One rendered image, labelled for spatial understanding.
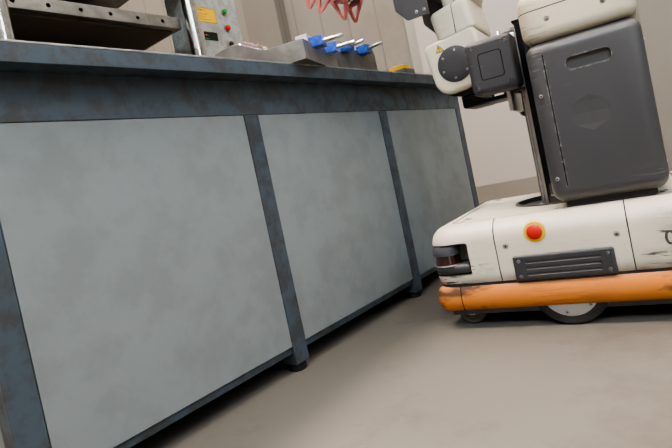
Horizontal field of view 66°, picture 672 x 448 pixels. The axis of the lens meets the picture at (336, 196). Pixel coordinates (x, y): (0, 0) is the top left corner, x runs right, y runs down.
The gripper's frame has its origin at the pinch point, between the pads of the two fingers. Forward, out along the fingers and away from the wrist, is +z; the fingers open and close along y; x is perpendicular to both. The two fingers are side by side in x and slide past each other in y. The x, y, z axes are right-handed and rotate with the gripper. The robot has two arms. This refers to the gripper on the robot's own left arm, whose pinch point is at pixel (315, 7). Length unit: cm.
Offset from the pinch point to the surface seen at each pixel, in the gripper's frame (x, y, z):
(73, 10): -90, 17, 15
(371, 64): 8.0, -30.6, 13.0
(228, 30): -86, -62, 10
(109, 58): 3, 74, 23
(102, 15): -89, 6, 15
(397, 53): -57, -207, 0
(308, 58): 12.8, 19.5, 15.3
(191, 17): -79, -29, 8
